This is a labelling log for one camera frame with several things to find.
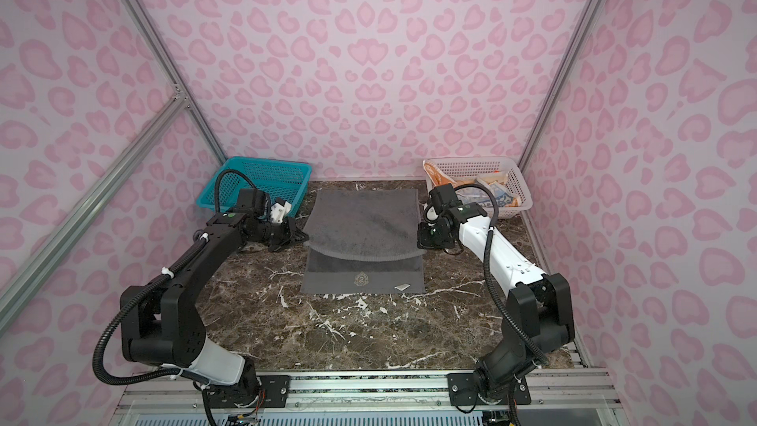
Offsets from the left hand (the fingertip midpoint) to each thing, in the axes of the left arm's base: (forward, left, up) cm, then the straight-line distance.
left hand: (309, 233), depth 85 cm
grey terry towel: (+1, -15, -6) cm, 16 cm away
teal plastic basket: (+36, +20, -13) cm, 43 cm away
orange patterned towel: (+32, -66, -14) cm, 75 cm away
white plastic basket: (+30, -53, -4) cm, 61 cm away
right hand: (-3, -32, -1) cm, 33 cm away
